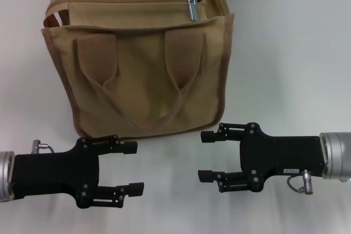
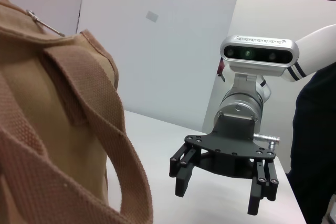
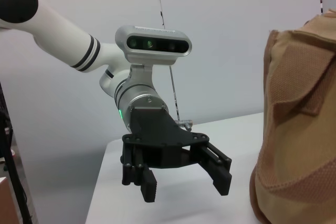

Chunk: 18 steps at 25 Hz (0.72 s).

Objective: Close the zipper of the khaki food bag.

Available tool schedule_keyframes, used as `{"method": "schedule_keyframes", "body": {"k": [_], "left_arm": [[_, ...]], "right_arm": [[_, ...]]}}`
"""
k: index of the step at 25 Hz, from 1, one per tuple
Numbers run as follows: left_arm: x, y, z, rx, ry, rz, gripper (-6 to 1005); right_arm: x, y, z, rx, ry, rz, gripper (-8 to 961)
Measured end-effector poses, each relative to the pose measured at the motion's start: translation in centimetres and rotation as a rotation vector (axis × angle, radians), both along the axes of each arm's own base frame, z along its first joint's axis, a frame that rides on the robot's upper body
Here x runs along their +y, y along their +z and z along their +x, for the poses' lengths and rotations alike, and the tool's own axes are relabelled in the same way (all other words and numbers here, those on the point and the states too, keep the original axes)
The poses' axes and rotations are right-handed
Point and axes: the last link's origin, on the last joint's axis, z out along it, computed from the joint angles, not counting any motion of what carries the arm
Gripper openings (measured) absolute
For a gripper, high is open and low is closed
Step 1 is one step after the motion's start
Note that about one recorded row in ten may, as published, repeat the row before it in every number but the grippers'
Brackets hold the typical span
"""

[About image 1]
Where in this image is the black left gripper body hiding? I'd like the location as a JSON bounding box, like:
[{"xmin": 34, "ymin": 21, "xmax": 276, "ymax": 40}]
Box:
[{"xmin": 10, "ymin": 136, "xmax": 101, "ymax": 209}]

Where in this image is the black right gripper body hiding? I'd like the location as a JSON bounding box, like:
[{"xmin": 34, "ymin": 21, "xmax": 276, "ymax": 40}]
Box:
[{"xmin": 239, "ymin": 121, "xmax": 330, "ymax": 193}]

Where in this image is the khaki canvas food bag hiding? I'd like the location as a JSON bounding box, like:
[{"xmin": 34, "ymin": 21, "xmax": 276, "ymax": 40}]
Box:
[{"xmin": 40, "ymin": 0, "xmax": 235, "ymax": 139}]

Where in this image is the silver metal zipper pull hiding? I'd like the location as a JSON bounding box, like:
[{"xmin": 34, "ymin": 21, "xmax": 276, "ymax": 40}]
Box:
[{"xmin": 187, "ymin": 0, "xmax": 200, "ymax": 22}]

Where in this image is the left gripper connector cable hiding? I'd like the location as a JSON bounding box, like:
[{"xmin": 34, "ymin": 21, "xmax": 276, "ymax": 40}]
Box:
[{"xmin": 30, "ymin": 139, "xmax": 57, "ymax": 155}]

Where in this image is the gripper connector cable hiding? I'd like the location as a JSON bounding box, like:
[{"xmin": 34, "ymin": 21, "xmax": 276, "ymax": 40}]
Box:
[
  {"xmin": 286, "ymin": 170, "xmax": 313, "ymax": 195},
  {"xmin": 30, "ymin": 139, "xmax": 57, "ymax": 155}
]

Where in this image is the right gripper connector cable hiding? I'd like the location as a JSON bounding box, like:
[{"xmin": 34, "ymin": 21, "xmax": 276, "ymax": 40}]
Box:
[{"xmin": 286, "ymin": 170, "xmax": 313, "ymax": 195}]

